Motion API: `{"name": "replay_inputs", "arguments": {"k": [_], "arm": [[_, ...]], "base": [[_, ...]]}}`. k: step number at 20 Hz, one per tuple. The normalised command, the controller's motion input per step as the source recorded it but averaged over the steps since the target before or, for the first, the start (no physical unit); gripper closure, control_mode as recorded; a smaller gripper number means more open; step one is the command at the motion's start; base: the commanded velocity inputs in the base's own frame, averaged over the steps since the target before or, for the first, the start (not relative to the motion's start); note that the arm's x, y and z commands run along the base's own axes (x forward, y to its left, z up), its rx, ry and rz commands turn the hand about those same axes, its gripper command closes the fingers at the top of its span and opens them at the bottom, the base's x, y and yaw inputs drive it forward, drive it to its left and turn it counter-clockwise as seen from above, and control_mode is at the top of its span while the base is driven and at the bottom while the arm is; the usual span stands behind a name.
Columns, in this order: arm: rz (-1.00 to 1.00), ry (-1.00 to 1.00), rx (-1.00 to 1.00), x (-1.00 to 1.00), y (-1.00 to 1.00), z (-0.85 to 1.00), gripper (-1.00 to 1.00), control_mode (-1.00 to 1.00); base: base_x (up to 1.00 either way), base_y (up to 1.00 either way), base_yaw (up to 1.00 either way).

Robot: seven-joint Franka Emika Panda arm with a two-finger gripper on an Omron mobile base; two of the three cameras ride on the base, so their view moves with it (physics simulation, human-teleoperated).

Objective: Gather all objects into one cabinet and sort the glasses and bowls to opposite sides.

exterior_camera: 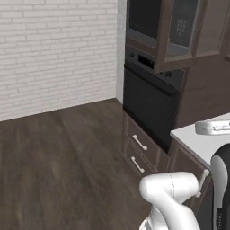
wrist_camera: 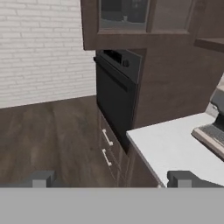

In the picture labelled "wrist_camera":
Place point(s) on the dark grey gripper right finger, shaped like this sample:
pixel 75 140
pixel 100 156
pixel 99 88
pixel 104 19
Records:
pixel 186 179

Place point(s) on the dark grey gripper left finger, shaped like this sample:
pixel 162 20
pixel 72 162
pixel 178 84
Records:
pixel 40 178

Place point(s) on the brown tall oven cabinet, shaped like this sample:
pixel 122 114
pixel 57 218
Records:
pixel 175 84

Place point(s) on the grey coffee machine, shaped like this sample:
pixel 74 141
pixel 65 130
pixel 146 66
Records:
pixel 212 128

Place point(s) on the brown drawer front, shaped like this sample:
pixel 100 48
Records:
pixel 109 166
pixel 112 143

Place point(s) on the black built-in oven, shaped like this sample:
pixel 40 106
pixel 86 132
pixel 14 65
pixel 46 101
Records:
pixel 116 93

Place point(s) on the brown glass-door wall cabinet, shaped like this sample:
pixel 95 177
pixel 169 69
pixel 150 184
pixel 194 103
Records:
pixel 137 23

